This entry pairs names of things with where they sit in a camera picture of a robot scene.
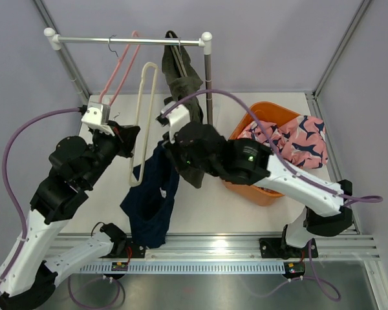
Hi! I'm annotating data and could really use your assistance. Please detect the pink patterned shorts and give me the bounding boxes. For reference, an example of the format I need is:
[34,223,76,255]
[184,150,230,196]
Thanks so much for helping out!
[239,115,329,169]

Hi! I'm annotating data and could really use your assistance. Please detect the purple cable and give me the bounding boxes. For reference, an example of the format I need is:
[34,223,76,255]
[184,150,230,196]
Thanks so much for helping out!
[2,107,127,307]
[163,89,384,303]

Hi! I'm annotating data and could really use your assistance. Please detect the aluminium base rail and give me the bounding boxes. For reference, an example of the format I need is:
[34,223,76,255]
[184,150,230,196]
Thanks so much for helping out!
[27,231,381,263]

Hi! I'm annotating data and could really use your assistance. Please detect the grey hanger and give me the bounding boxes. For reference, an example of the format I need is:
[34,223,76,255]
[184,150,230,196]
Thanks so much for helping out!
[166,30,188,77]

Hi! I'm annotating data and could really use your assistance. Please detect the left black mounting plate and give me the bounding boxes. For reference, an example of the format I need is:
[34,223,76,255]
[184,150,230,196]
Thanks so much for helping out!
[116,240,146,259]

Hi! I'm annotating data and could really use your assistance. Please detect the black mounting plate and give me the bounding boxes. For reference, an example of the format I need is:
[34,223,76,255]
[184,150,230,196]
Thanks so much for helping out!
[116,240,146,259]
[259,237,319,260]

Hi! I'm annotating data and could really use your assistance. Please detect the white slotted cable duct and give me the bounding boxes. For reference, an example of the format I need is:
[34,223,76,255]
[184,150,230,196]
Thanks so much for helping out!
[80,262,285,274]

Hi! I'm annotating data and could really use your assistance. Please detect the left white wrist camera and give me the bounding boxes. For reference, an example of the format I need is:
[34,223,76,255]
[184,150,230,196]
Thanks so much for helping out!
[81,102,114,136]

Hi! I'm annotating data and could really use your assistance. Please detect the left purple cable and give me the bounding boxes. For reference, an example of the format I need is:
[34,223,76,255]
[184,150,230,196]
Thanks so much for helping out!
[2,107,127,307]

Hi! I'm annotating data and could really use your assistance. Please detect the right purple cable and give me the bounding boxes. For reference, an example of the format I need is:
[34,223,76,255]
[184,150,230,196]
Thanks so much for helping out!
[163,89,384,303]

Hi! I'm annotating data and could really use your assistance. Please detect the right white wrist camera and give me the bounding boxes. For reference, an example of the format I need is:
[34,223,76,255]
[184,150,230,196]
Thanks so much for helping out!
[156,101,191,144]

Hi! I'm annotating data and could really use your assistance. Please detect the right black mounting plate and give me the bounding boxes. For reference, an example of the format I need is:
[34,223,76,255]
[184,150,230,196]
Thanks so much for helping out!
[259,237,319,260]

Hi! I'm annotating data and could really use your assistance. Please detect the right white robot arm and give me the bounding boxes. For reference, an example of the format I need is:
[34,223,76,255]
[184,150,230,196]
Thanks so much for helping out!
[163,122,352,259]

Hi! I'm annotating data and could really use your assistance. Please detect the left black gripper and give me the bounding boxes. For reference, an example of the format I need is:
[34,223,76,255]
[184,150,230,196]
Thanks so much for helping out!
[81,120,140,189]

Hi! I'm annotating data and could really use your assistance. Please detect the white and steel clothes rack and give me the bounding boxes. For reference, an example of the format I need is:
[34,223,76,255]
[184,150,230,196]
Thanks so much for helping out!
[43,26,221,130]

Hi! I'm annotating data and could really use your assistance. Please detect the pink hanger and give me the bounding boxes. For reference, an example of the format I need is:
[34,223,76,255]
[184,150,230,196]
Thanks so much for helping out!
[99,30,142,106]

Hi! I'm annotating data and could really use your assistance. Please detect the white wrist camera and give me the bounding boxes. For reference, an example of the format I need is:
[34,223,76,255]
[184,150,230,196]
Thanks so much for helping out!
[81,102,114,136]
[156,101,191,144]

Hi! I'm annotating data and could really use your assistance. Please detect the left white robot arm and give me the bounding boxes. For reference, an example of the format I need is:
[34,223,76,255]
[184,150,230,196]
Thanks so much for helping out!
[0,121,140,309]

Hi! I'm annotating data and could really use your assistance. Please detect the navy blue shorts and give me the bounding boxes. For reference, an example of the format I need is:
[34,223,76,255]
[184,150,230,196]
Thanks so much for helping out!
[120,142,179,249]

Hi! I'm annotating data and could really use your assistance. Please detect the olive green shorts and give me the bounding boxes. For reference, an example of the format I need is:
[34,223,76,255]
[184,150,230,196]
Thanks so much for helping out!
[162,46,204,189]

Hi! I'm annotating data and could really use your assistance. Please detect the orange plastic basket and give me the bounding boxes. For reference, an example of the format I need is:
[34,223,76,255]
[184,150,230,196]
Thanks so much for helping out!
[222,101,299,207]

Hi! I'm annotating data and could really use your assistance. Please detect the beige hanger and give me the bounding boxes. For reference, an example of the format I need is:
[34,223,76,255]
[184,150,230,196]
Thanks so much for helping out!
[128,62,158,187]

